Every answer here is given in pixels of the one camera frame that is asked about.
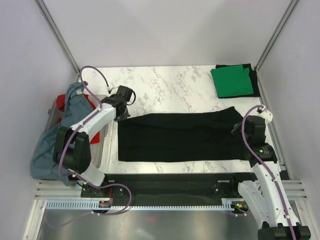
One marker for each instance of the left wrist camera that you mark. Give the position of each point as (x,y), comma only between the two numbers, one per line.
(125,94)

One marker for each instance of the folded black t-shirt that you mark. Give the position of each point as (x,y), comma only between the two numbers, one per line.
(254,82)

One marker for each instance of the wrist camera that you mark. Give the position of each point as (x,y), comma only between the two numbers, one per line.
(125,94)
(263,112)

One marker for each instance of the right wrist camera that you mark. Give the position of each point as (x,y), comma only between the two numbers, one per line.
(263,112)

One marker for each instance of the right aluminium frame post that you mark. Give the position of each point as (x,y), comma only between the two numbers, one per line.
(277,32)

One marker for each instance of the white slotted cable duct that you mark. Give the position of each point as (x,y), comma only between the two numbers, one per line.
(98,205)

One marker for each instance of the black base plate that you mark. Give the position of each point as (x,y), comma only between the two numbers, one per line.
(181,188)

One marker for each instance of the folded green t-shirt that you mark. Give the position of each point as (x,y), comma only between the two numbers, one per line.
(232,81)

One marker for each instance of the blue-grey t-shirt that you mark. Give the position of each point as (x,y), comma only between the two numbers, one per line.
(76,108)

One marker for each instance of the aluminium frame post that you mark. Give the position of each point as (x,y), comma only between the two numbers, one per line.
(57,34)
(277,32)

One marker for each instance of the red t-shirt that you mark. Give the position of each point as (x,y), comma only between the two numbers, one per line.
(60,105)

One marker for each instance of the left aluminium frame post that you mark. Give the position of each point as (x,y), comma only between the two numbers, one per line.
(57,34)

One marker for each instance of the clear plastic bin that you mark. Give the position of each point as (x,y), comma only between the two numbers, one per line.
(96,150)

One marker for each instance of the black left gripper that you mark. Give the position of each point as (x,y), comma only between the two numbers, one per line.
(123,117)

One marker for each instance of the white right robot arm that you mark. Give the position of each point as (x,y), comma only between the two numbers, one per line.
(266,197)

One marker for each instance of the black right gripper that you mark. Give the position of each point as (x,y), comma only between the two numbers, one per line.
(236,126)

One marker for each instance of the black t-shirt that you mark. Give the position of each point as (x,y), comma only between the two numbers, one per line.
(254,82)
(180,137)

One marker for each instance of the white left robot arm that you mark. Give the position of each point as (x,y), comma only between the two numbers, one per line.
(72,149)

